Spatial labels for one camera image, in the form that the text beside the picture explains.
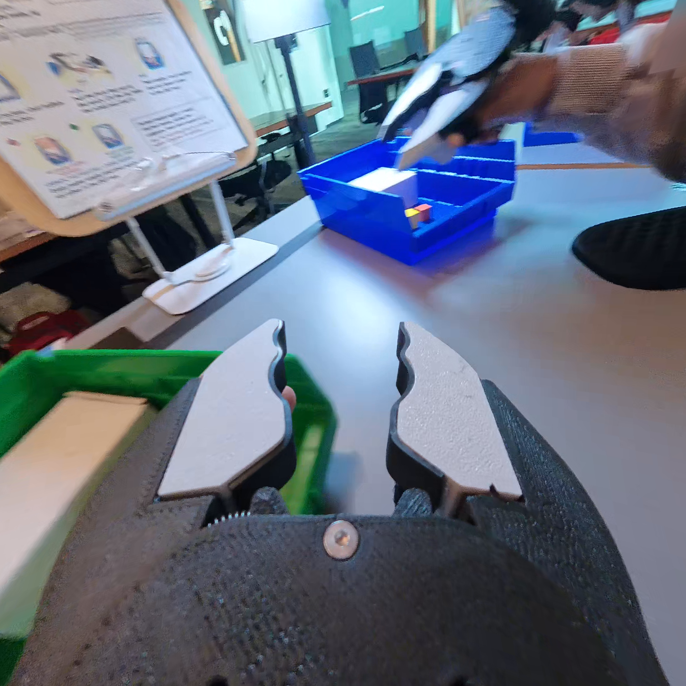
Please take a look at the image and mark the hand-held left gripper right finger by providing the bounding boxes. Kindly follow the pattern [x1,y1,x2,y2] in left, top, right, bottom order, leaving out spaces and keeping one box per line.
[386,322,524,516]

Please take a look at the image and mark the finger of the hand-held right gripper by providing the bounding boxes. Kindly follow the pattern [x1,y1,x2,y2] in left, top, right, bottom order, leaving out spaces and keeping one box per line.
[396,79,492,171]
[377,61,456,143]

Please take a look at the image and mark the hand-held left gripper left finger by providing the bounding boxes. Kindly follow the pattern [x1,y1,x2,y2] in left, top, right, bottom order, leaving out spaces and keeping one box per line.
[157,319,298,510]

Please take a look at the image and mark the white cardboard box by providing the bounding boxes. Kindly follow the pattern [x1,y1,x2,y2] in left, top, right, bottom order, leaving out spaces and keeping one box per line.
[0,391,157,640]
[348,167,420,228]

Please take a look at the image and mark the blue plastic bin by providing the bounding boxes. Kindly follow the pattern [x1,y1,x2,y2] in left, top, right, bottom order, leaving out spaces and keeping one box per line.
[297,136,518,266]
[522,122,583,148]

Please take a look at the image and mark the person's right forearm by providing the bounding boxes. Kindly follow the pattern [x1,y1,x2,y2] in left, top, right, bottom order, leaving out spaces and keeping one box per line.
[547,21,686,183]

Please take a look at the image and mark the person's right hand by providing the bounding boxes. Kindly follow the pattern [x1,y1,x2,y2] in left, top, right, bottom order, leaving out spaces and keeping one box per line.
[477,53,554,130]

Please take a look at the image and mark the wooden table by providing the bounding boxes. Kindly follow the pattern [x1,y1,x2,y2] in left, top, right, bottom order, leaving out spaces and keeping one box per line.
[347,61,425,89]
[249,102,333,141]

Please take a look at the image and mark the black office chair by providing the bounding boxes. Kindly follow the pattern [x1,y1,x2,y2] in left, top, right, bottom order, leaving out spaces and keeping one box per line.
[349,40,393,125]
[220,158,293,227]

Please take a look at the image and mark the green plastic bin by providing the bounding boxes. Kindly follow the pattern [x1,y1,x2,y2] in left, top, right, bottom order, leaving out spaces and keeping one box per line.
[0,349,337,686]

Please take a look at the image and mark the white document stand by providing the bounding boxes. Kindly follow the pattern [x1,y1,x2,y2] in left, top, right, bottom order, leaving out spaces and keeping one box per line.
[96,150,279,316]

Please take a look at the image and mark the red bag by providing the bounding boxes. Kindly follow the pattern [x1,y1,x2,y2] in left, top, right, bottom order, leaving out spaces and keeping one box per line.
[5,310,89,356]

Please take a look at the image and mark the black mesh chair armrest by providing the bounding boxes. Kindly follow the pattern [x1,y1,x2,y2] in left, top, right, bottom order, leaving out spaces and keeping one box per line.
[572,206,686,291]

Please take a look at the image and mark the instruction board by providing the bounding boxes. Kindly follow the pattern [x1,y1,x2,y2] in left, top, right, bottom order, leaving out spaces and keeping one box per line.
[0,0,259,237]

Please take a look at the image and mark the dark wall poster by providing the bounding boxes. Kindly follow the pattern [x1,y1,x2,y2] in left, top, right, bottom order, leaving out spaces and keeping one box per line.
[201,0,245,66]

